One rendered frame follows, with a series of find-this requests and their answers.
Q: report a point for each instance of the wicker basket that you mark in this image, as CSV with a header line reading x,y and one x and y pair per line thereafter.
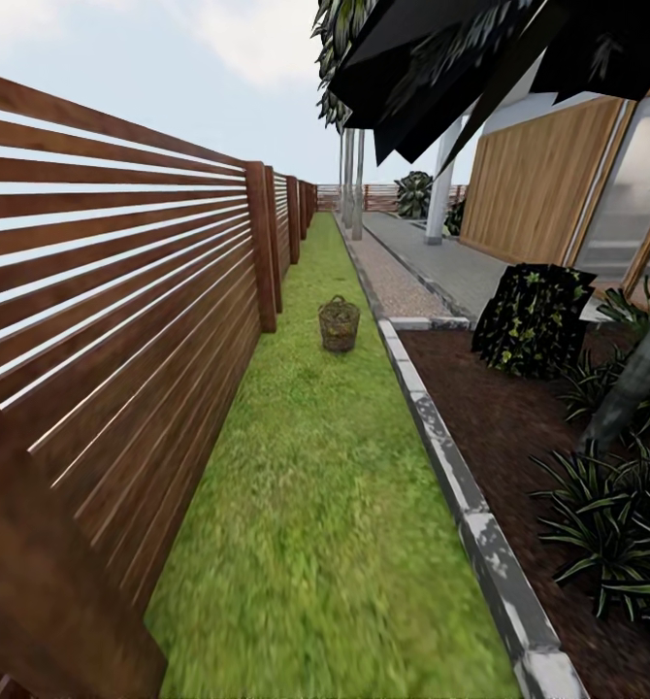
x,y
333,317

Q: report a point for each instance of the door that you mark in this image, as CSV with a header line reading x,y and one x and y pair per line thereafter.
x,y
613,241

